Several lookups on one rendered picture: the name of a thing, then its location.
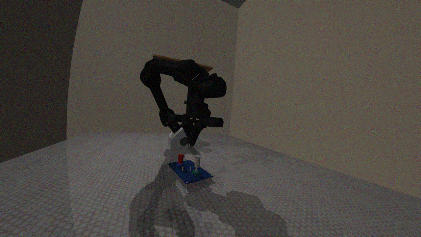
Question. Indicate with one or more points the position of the blue circuit board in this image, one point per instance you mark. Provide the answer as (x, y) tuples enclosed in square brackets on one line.
[(188, 171)]

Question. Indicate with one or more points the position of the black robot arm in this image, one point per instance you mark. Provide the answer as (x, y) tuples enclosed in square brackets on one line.
[(203, 86)]

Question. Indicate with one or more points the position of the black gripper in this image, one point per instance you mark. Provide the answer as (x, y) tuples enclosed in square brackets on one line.
[(195, 109)]

